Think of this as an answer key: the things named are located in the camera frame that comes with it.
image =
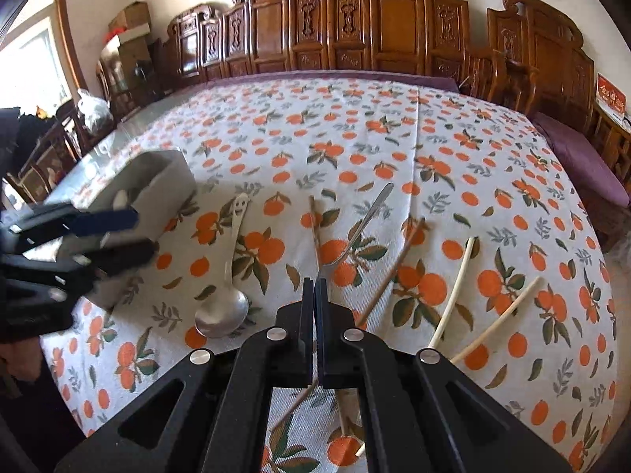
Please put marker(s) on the carved wooden sofa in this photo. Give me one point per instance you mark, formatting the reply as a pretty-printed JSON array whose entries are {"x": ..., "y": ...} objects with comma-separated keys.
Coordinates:
[{"x": 345, "y": 24}]

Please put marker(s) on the wooden framed balcony door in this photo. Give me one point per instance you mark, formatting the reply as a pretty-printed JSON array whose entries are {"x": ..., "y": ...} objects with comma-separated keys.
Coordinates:
[{"x": 34, "y": 44}]

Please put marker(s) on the wooden side table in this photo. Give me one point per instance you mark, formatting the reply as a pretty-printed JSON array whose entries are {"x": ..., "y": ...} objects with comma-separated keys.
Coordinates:
[{"x": 616, "y": 143}]

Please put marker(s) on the wooden dining chair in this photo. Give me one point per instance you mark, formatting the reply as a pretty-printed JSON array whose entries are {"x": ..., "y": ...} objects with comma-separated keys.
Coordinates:
[{"x": 49, "y": 157}]

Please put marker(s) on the stack of cardboard boxes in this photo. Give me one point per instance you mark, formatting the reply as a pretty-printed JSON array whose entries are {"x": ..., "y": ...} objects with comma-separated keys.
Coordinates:
[{"x": 130, "y": 54}]

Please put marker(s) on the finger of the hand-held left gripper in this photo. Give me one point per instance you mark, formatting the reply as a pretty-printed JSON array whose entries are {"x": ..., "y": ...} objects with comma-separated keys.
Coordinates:
[
  {"x": 123, "y": 256},
  {"x": 113, "y": 219}
]

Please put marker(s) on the brown cardboard box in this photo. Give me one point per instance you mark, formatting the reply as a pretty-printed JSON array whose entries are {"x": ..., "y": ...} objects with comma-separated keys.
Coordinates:
[{"x": 130, "y": 17}]

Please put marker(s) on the orange print tablecloth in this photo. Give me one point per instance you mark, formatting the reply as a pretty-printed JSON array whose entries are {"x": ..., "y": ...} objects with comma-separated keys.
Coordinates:
[{"x": 345, "y": 133}]

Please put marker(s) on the person's left hand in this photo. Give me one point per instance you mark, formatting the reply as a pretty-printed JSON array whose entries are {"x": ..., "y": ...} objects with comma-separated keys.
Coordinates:
[{"x": 22, "y": 359}]

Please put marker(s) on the carved wooden armchair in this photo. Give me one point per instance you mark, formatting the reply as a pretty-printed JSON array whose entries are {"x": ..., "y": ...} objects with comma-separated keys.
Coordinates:
[{"x": 542, "y": 44}]

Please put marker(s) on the purple armchair cushion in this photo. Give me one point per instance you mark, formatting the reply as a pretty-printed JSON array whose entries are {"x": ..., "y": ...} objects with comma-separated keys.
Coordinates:
[{"x": 581, "y": 157}]

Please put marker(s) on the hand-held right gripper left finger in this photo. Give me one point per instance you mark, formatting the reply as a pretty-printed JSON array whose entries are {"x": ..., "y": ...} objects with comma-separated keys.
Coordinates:
[{"x": 300, "y": 335}]

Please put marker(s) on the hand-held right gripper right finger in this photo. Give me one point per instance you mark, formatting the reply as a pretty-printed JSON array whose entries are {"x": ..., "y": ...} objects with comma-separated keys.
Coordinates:
[{"x": 330, "y": 335}]

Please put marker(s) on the rectangular metal tray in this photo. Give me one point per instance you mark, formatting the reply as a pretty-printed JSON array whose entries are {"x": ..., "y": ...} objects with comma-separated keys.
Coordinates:
[{"x": 167, "y": 182}]

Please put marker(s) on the red desk calendar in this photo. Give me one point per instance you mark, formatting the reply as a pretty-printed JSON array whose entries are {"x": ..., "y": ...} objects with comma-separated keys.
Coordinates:
[{"x": 611, "y": 96}]

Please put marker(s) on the purple sofa cushion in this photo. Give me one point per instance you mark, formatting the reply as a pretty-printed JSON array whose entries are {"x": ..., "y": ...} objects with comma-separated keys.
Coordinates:
[{"x": 345, "y": 76}]

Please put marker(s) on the clear plastic bag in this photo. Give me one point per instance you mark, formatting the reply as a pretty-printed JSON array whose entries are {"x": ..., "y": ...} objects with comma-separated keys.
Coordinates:
[{"x": 93, "y": 108}]

